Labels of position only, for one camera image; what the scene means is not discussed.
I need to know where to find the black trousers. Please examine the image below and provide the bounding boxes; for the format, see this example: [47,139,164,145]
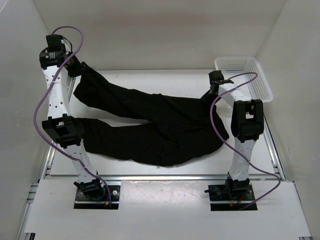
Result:
[73,64,229,167]

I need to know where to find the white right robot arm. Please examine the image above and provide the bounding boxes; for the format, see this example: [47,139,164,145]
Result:
[205,80,264,201]

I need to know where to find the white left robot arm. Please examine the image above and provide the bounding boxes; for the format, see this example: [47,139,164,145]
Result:
[39,48,106,200]

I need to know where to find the white perforated plastic basket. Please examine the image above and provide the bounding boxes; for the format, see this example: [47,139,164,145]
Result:
[214,56,273,103]

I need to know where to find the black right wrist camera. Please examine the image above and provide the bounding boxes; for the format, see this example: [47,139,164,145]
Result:
[208,70,225,85]

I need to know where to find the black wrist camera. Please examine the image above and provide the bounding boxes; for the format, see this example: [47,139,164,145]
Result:
[45,34,63,52]
[208,70,225,85]

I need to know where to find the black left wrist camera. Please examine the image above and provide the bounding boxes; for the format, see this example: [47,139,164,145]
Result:
[45,34,63,52]

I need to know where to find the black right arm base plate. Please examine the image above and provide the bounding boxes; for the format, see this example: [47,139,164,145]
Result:
[204,184,256,212]

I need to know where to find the aluminium front frame rail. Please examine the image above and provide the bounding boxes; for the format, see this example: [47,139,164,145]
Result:
[40,174,277,181]

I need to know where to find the aluminium left frame rail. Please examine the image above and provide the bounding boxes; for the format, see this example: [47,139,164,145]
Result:
[16,74,77,240]

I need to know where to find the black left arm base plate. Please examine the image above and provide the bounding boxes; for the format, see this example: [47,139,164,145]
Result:
[73,180,121,210]

